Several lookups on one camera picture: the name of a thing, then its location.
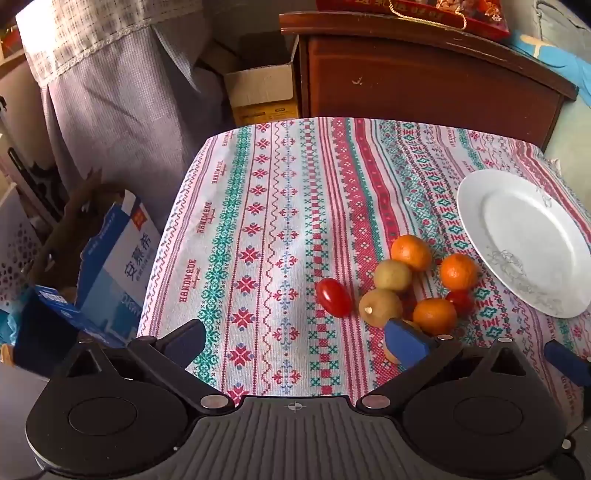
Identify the red cherry tomato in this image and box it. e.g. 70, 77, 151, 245
315, 278, 352, 319
444, 289, 475, 317

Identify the blue white carton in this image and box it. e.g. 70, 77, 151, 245
14, 189, 162, 374

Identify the patterned red green tablecloth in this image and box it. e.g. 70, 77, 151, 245
136, 117, 591, 411

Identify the orange mandarin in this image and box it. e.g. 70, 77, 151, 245
439, 253, 479, 291
390, 234, 433, 272
412, 298, 458, 337

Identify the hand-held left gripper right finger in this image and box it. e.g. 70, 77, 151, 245
355, 318, 527, 414

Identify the brown kiwi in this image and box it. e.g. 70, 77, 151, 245
358, 288, 403, 329
382, 319, 422, 366
373, 258, 413, 294

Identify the white perforated basket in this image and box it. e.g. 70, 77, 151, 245
0, 185, 44, 315

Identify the white plate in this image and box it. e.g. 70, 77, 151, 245
456, 169, 591, 319

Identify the dark wooden cabinet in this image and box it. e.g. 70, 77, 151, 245
279, 11, 580, 151

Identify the grey green pillow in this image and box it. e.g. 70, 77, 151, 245
533, 0, 591, 51

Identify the red gift box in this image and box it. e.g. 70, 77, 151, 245
315, 0, 510, 40

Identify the open white cardboard box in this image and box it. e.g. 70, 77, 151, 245
196, 34, 301, 127

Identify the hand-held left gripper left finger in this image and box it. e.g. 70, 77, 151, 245
65, 318, 236, 416

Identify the grey checked curtain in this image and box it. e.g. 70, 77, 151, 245
16, 0, 232, 236

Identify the blue printed cloth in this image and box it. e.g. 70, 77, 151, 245
505, 30, 591, 102

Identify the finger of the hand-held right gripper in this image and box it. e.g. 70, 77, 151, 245
544, 340, 591, 389

